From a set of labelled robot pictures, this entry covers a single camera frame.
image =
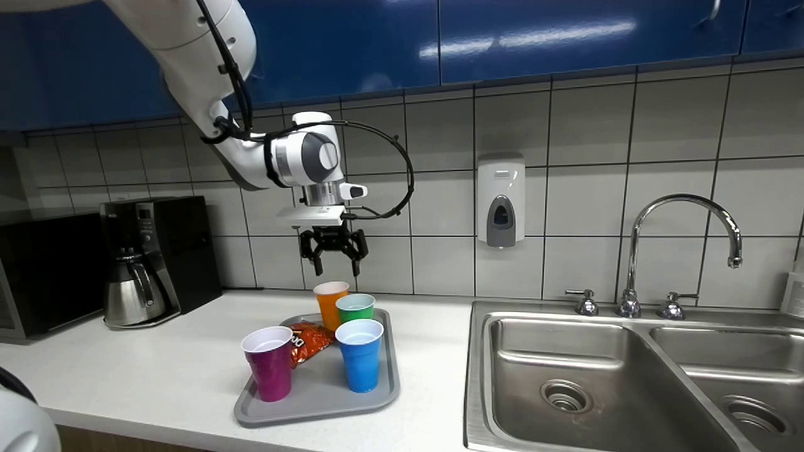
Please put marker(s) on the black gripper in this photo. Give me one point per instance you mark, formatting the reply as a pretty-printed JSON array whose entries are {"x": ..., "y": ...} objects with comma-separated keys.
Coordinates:
[{"x": 332, "y": 240}]

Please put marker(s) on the orange plastic cup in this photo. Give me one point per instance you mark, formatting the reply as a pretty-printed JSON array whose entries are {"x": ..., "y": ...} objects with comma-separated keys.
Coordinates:
[{"x": 327, "y": 301}]

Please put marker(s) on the blue plastic cup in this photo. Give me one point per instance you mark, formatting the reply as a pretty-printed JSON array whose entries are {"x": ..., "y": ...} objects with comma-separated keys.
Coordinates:
[{"x": 359, "y": 359}]

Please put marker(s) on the purple plastic cup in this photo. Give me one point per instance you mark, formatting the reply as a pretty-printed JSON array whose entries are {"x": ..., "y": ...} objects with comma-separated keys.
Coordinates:
[{"x": 269, "y": 367}]

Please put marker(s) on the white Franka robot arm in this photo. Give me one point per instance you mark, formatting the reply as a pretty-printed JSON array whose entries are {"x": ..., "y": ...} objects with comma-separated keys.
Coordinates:
[{"x": 191, "y": 52}]

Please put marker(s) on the grey plastic tray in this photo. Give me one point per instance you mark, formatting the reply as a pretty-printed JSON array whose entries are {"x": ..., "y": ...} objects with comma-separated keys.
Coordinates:
[{"x": 318, "y": 402}]

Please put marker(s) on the green plastic cup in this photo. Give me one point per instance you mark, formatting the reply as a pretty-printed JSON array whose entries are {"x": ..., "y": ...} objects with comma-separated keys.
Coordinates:
[{"x": 358, "y": 306}]

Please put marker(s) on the orange Doritos chip bag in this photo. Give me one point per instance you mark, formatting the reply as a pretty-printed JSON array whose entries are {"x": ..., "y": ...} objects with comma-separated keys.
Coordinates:
[{"x": 312, "y": 342}]

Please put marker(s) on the black steel coffee maker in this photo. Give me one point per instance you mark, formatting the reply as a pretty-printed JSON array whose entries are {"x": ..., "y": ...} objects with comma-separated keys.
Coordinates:
[{"x": 184, "y": 252}]

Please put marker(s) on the blue upper cabinet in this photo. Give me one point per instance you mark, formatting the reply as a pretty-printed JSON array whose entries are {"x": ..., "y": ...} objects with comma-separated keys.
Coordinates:
[{"x": 353, "y": 40}]

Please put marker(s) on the wooden base cabinet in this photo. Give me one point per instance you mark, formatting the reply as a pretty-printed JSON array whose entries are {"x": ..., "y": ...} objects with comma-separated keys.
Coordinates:
[{"x": 135, "y": 443}]

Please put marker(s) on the black microwave oven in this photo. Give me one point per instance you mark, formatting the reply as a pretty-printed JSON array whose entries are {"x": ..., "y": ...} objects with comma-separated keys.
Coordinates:
[{"x": 50, "y": 276}]

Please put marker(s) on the stainless steel double sink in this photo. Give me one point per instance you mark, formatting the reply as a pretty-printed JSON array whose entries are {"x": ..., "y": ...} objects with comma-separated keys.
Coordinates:
[{"x": 604, "y": 378}]

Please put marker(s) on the chrome gooseneck faucet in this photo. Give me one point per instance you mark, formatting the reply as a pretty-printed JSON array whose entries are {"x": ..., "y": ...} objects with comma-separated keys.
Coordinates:
[{"x": 637, "y": 242}]

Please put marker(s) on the white rounded device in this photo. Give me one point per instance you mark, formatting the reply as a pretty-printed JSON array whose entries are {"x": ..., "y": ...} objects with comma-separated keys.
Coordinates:
[{"x": 25, "y": 417}]

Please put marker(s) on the clear soap bottle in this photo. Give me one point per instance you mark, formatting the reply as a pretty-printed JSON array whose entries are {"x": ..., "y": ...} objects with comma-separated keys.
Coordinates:
[{"x": 795, "y": 293}]

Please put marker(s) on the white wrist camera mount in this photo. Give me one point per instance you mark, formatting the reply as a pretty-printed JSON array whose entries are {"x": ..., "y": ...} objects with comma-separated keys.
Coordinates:
[{"x": 323, "y": 203}]

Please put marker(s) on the white wall soap dispenser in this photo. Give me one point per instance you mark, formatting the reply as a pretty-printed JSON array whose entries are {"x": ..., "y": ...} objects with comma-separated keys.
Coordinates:
[{"x": 500, "y": 201}]

